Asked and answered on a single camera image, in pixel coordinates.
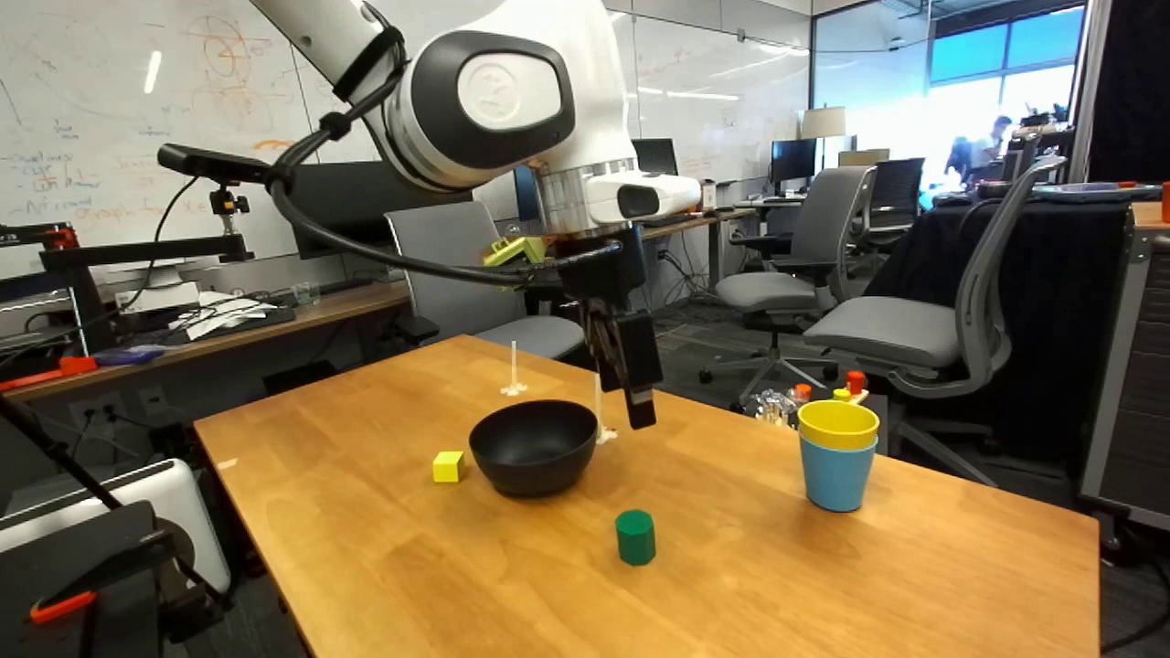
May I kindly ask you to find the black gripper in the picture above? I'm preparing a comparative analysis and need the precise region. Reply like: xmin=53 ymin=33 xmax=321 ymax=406
xmin=553 ymin=222 xmax=669 ymax=431

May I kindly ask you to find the green cylinder block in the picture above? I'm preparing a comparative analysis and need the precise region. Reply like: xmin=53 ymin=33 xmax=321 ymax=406
xmin=610 ymin=509 xmax=659 ymax=569

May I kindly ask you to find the yellow cube block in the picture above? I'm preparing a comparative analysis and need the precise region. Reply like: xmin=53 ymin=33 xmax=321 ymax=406
xmin=429 ymin=446 xmax=468 ymax=487

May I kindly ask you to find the black bowl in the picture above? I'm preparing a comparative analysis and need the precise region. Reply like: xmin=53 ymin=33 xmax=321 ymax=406
xmin=468 ymin=398 xmax=602 ymax=501

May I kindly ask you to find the clear plastic stand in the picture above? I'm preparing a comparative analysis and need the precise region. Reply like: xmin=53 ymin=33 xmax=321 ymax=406
xmin=589 ymin=370 xmax=620 ymax=446
xmin=496 ymin=340 xmax=531 ymax=402

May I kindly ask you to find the grey office chair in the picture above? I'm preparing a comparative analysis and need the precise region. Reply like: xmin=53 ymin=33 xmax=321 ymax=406
xmin=800 ymin=156 xmax=1065 ymax=491
xmin=709 ymin=166 xmax=878 ymax=370
xmin=382 ymin=199 xmax=592 ymax=364

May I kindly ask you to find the black computer monitor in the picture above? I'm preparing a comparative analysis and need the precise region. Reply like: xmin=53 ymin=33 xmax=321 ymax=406
xmin=769 ymin=135 xmax=822 ymax=188
xmin=630 ymin=135 xmax=683 ymax=179

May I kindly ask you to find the yellow plastic cup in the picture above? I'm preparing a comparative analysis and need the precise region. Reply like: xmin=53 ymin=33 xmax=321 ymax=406
xmin=792 ymin=398 xmax=884 ymax=456

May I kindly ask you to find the colourful stacking toy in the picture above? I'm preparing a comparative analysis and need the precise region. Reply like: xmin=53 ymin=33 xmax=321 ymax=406
xmin=831 ymin=370 xmax=875 ymax=409

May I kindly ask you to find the blue plastic cup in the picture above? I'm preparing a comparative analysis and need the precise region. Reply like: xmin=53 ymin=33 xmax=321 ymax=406
xmin=795 ymin=434 xmax=881 ymax=514

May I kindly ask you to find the white shade desk lamp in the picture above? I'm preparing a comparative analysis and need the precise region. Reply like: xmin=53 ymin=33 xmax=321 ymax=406
xmin=795 ymin=101 xmax=852 ymax=145

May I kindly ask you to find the wooden workbench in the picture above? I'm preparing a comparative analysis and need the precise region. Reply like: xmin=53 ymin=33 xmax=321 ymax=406
xmin=0 ymin=277 xmax=413 ymax=409

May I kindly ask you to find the black draped cloth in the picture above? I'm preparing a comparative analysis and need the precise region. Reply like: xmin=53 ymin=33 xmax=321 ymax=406
xmin=865 ymin=199 xmax=1137 ymax=467

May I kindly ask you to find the white rounded equipment housing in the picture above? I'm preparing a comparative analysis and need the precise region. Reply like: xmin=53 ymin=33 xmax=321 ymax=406
xmin=0 ymin=455 xmax=232 ymax=598

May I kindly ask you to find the black stand with red clamp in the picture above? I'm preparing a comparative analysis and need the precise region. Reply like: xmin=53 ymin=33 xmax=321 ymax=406
xmin=0 ymin=395 xmax=232 ymax=658

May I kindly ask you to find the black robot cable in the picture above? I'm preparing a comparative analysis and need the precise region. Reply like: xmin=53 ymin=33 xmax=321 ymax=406
xmin=263 ymin=29 xmax=589 ymax=292

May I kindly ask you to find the black camera on tripod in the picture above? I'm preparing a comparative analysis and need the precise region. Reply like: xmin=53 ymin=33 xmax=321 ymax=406
xmin=153 ymin=138 xmax=279 ymax=268

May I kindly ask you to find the black metal rail stand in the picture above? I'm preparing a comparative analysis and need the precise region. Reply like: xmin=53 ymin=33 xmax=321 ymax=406
xmin=0 ymin=219 xmax=257 ymax=357

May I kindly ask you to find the white wall whiteboard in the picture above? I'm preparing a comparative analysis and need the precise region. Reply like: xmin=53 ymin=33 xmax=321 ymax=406
xmin=0 ymin=0 xmax=814 ymax=284

